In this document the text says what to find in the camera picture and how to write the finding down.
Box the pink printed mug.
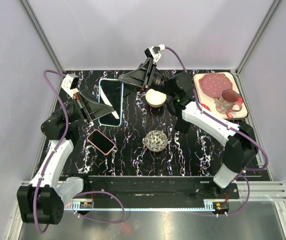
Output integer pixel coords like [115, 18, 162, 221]
[216, 89, 243, 114]

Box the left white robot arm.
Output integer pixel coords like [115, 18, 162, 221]
[16, 90, 114, 225]

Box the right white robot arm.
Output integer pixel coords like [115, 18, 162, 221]
[118, 60, 258, 198]

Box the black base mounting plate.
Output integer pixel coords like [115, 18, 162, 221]
[74, 174, 240, 200]

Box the black phone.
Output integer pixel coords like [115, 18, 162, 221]
[99, 79, 123, 126]

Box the light blue phone case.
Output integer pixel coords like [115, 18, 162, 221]
[98, 78, 124, 127]

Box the strawberry patterned tray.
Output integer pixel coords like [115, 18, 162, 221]
[193, 72, 248, 120]

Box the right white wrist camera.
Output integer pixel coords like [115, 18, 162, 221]
[144, 44, 165, 65]

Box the pink dotted plate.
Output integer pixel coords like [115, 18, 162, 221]
[199, 73, 233, 99]

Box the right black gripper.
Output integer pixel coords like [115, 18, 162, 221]
[114, 58, 175, 98]

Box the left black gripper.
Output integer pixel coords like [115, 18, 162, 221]
[52, 89, 116, 124]

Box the pink cased phone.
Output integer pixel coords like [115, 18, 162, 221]
[87, 129, 115, 156]

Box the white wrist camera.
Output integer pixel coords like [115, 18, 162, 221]
[144, 44, 165, 65]
[61, 74, 79, 96]

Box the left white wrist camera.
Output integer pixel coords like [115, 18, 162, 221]
[61, 74, 79, 96]

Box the cream bowl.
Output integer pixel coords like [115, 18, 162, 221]
[145, 89, 166, 108]

